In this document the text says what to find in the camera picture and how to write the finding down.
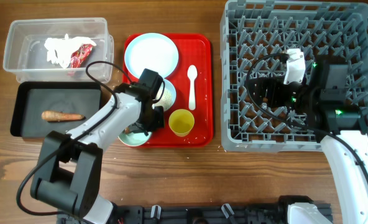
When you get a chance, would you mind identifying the green bowl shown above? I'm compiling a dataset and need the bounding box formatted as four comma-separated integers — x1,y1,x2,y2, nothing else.
118,127,152,147

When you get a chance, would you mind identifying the blue bowl with rice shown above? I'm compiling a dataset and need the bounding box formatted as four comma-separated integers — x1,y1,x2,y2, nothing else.
152,79,177,111

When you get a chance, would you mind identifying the yellow plastic cup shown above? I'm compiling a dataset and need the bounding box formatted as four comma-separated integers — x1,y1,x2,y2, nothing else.
168,109,195,137

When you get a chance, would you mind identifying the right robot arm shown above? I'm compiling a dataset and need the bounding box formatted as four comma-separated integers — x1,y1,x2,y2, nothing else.
244,54,368,223

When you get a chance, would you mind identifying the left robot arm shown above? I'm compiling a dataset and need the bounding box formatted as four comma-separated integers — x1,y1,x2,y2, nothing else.
16,69,165,223

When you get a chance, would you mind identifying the grey dishwasher rack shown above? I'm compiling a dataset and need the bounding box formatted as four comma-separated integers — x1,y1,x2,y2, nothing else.
220,1,368,152

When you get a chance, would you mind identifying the black waste tray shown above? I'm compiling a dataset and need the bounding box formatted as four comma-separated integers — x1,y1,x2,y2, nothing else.
10,82,102,138

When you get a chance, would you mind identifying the red plastic tray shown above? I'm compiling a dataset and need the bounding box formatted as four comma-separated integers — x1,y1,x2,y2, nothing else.
119,32,214,148

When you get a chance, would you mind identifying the white plastic spoon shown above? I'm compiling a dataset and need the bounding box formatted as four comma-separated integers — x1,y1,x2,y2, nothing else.
187,65,198,110

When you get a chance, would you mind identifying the large light blue plate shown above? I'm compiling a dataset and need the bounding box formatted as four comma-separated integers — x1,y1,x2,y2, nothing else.
124,33,179,78

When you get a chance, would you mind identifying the red snack wrapper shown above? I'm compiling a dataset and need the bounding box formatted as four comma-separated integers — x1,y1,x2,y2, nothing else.
70,44,94,68

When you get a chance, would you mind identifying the carrot piece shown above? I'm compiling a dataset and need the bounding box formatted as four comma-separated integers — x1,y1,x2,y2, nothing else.
41,111,85,122

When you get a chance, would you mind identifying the clear plastic bin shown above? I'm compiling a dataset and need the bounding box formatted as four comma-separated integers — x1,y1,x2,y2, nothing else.
3,17,114,83

